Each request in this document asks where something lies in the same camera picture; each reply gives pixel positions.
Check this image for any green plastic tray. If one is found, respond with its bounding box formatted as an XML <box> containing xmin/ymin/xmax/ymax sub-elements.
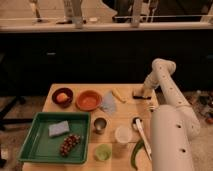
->
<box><xmin>19</xmin><ymin>112</ymin><xmax>91</xmax><ymax>164</ymax></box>

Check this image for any dark counter cabinet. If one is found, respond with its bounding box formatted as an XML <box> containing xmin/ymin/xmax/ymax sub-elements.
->
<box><xmin>0</xmin><ymin>30</ymin><xmax>213</xmax><ymax>95</ymax></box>

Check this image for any small metal cup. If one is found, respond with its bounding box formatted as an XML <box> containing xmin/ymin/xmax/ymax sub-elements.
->
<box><xmin>94</xmin><ymin>117</ymin><xmax>107</xmax><ymax>134</ymax></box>

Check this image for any orange fruit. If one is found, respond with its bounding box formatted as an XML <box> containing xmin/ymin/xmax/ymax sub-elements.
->
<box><xmin>56</xmin><ymin>93</ymin><xmax>68</xmax><ymax>103</ymax></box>

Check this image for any blue sponge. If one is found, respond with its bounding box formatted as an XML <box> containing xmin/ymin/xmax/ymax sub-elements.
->
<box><xmin>49</xmin><ymin>121</ymin><xmax>69</xmax><ymax>137</ymax></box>

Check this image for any white cup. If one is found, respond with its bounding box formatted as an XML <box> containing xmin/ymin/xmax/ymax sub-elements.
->
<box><xmin>115</xmin><ymin>125</ymin><xmax>132</xmax><ymax>145</ymax></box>

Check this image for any grey cloth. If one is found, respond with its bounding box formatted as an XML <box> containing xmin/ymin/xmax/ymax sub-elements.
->
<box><xmin>100</xmin><ymin>91</ymin><xmax>117</xmax><ymax>115</ymax></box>

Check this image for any orange bowl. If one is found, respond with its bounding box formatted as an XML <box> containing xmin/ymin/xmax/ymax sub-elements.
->
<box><xmin>76</xmin><ymin>90</ymin><xmax>102</xmax><ymax>111</ymax></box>

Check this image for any black office chair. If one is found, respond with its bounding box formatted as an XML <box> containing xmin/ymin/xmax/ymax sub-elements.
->
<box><xmin>0</xmin><ymin>53</ymin><xmax>32</xmax><ymax>168</ymax></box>

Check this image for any green chili pepper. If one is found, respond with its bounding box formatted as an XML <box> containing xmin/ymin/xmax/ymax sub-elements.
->
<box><xmin>130</xmin><ymin>139</ymin><xmax>144</xmax><ymax>170</ymax></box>

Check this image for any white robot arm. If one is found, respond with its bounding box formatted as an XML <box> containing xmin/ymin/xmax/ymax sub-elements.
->
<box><xmin>141</xmin><ymin>58</ymin><xmax>201</xmax><ymax>171</ymax></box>

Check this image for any dark brown bowl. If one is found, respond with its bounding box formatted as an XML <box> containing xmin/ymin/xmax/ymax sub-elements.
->
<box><xmin>52</xmin><ymin>88</ymin><xmax>73</xmax><ymax>108</ymax></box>

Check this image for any black whiteboard eraser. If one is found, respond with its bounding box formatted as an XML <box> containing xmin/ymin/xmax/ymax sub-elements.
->
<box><xmin>132</xmin><ymin>90</ymin><xmax>151</xmax><ymax>100</ymax></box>

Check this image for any silver fork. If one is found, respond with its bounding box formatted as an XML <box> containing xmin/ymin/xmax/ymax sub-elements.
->
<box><xmin>149</xmin><ymin>105</ymin><xmax>155</xmax><ymax>112</ymax></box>

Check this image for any red grape bunch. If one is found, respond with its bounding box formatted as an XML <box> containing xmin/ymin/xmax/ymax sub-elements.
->
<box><xmin>59</xmin><ymin>134</ymin><xmax>81</xmax><ymax>157</ymax></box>

